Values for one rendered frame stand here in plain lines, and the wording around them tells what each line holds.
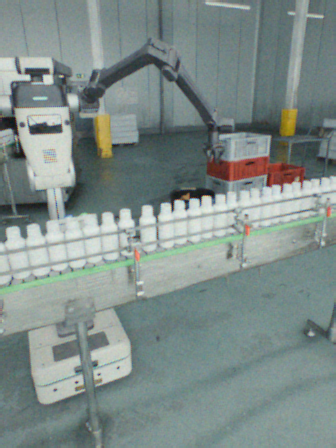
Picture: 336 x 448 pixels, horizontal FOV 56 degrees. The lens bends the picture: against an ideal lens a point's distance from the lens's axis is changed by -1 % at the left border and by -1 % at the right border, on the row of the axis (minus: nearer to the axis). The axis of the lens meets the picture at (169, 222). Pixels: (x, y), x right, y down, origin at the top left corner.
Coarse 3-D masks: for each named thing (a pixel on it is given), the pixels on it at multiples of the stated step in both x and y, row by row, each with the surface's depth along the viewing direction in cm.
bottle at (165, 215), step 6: (162, 204) 117; (168, 204) 117; (162, 210) 116; (168, 210) 115; (162, 216) 116; (168, 216) 116; (162, 228) 117; (168, 228) 117; (162, 234) 118; (168, 234) 117; (162, 246) 120; (168, 246) 119
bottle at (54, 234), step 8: (48, 224) 100; (56, 224) 101; (48, 232) 101; (56, 232) 101; (48, 240) 101; (56, 240) 101; (48, 248) 102; (56, 248) 102; (64, 248) 104; (48, 256) 104; (56, 256) 103; (64, 256) 105; (64, 264) 105
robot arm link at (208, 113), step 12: (180, 60) 124; (168, 72) 119; (180, 72) 123; (180, 84) 129; (192, 84) 130; (192, 96) 135; (204, 108) 141; (216, 108) 149; (204, 120) 149; (216, 120) 149
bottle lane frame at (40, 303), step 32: (288, 224) 141; (320, 224) 150; (160, 256) 116; (192, 256) 123; (224, 256) 130; (256, 256) 138; (288, 256) 148; (32, 288) 100; (64, 288) 104; (96, 288) 110; (128, 288) 115; (160, 288) 122; (32, 320) 103; (64, 320) 108
